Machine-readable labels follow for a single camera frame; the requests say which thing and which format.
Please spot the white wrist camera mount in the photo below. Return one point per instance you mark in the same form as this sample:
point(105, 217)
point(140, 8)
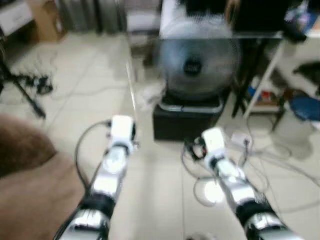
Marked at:
point(122, 129)
point(214, 141)

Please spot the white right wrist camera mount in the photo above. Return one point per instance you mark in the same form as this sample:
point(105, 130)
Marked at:
point(214, 141)

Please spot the brown velvet round chair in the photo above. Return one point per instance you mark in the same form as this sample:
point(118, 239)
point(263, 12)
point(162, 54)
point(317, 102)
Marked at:
point(30, 180)

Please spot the glass table with white legs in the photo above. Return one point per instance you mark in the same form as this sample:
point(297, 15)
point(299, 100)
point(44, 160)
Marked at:
point(265, 75)

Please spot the white power strip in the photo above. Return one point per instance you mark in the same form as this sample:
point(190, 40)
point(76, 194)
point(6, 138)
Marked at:
point(241, 139)

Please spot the black box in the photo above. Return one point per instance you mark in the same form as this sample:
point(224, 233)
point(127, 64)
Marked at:
point(185, 125)

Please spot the blue round stool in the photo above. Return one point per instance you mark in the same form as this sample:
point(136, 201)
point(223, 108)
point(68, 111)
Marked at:
point(306, 107)

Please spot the brown cardboard box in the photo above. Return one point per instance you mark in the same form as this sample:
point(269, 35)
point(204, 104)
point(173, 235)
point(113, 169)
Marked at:
point(47, 20)

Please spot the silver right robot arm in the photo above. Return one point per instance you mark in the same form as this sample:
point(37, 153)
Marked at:
point(240, 192)

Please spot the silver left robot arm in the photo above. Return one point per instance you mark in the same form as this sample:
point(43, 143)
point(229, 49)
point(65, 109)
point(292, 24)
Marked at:
point(107, 180)

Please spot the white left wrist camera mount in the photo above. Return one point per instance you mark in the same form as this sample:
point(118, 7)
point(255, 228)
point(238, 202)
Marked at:
point(122, 129)

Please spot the round grey floor fan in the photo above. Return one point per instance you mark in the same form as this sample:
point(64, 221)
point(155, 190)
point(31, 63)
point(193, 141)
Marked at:
point(197, 65)

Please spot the grey pleated curtain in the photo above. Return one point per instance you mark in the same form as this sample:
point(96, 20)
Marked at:
point(90, 15)

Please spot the black tripod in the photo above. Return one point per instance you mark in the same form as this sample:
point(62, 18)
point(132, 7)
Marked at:
point(27, 95)

